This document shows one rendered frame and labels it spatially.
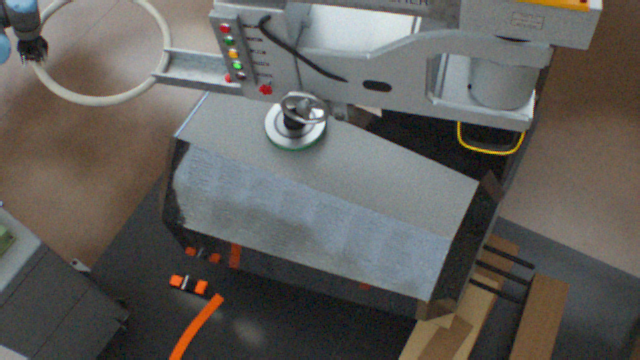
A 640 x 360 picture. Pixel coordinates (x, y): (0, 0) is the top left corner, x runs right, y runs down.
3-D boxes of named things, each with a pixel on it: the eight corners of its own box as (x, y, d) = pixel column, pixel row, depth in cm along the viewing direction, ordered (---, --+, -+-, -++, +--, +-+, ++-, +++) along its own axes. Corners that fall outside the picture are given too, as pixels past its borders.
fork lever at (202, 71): (364, 77, 198) (364, 67, 194) (350, 125, 190) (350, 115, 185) (172, 48, 211) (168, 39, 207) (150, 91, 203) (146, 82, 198)
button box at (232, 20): (259, 79, 180) (239, 11, 156) (256, 86, 179) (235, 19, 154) (234, 76, 182) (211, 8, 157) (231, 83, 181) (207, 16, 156)
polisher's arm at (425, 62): (527, 101, 187) (559, -15, 145) (520, 163, 177) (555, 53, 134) (303, 67, 203) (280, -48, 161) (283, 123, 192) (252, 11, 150)
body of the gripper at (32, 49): (21, 65, 189) (16, 44, 178) (20, 43, 192) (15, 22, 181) (45, 63, 192) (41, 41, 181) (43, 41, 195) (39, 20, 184)
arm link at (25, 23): (-2, -12, 165) (31, -21, 169) (5, 14, 176) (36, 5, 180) (7, 12, 163) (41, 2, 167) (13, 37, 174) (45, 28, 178)
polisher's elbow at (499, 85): (465, 57, 175) (471, 9, 158) (531, 60, 172) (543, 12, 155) (466, 110, 165) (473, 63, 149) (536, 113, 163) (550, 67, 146)
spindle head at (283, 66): (372, 67, 195) (366, -41, 156) (357, 122, 185) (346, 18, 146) (266, 53, 203) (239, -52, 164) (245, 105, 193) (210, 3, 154)
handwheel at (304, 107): (338, 103, 186) (334, 72, 173) (330, 130, 181) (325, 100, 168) (291, 96, 189) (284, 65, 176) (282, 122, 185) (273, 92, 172)
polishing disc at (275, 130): (303, 158, 208) (303, 156, 207) (253, 133, 215) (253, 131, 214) (337, 113, 216) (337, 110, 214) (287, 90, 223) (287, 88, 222)
